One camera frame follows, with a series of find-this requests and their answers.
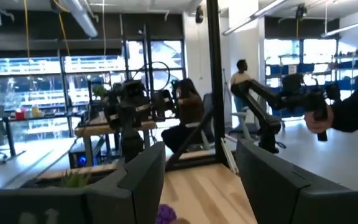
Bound black metal table frame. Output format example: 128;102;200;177
165;0;227;172

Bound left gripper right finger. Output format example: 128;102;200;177
235;139;351;224

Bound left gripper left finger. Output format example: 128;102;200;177
84;141;167;224

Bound seated person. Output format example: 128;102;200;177
161;77;205;154

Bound potted green plant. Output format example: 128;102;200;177
60;170;91;189

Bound blue bin storage shelves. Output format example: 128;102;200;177
264;46;358;119

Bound standing person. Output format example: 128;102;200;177
229;58;252;131

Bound computer tower blue light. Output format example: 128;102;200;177
68;146;90;169

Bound white ceiling pipe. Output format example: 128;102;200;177
59;0;99;39

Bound person's hand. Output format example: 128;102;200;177
303;105;335;134

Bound wooden station table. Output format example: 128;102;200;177
74;119;158;167

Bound purple toy grapes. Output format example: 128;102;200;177
155;203;178;224

